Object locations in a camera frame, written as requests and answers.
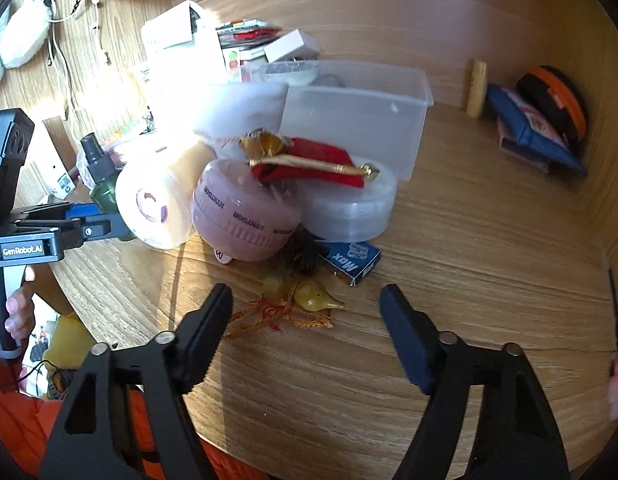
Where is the brown notebook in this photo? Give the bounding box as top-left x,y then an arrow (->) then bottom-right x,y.
498,120 -> 552,173

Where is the pale yellow block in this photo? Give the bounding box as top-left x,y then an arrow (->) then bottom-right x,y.
465,59 -> 488,119

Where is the blue pouch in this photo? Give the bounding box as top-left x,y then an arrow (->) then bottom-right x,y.
485,82 -> 587,176

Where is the small white box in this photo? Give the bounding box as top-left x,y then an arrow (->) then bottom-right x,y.
263,29 -> 320,63

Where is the yellow cloth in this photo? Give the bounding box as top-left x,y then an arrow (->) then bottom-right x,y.
49,312 -> 97,376

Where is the dark fuzzy thing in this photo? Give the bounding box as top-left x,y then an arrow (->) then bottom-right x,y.
276,230 -> 322,276

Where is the pink round container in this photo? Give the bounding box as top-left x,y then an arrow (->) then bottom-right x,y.
193,159 -> 304,262

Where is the thin black stick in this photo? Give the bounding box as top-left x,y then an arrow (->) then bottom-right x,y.
606,265 -> 618,376

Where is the white charger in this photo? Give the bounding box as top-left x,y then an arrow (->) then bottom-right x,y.
29,120 -> 87,200

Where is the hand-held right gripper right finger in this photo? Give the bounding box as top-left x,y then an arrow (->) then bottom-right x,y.
379,284 -> 572,480

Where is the orange jacket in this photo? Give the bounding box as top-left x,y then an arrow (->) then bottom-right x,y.
0,352 -> 270,480

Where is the black and orange case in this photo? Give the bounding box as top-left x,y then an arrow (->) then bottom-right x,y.
516,65 -> 588,146

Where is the small blue box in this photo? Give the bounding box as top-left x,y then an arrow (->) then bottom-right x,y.
316,241 -> 382,287

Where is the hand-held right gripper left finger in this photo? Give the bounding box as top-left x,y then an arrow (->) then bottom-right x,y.
39,283 -> 234,480

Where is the white plush cloth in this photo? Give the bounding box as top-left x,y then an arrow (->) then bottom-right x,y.
139,82 -> 290,161

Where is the yellow gourd pendant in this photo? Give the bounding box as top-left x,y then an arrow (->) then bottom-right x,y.
224,272 -> 347,341

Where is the red pouch with gold trim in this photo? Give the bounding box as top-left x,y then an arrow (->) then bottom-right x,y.
239,130 -> 382,191

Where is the card with coloured dots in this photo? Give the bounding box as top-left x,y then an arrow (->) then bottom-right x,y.
224,50 -> 244,83

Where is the pink printed packet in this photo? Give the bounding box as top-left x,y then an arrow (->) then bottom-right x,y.
504,89 -> 570,148

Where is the wooden desktop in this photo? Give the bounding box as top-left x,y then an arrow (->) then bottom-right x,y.
11,57 -> 618,480

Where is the person's left hand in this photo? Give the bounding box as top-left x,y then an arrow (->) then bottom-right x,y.
5,265 -> 37,342

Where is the cream tape roll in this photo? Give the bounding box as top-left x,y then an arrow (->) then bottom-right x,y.
115,140 -> 220,250

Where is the clear plastic storage box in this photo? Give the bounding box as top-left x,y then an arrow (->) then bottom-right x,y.
241,60 -> 434,183

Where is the green spray bottle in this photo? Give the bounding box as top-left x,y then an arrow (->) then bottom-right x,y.
80,133 -> 124,216

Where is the large white box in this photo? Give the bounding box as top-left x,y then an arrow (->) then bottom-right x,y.
141,0 -> 224,86

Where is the white cable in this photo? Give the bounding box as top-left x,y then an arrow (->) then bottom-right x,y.
46,0 -> 112,121

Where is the clear round container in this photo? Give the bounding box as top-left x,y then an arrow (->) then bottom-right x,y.
294,162 -> 397,243

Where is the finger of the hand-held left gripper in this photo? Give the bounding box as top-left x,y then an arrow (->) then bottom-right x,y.
68,203 -> 126,222
63,219 -> 136,254

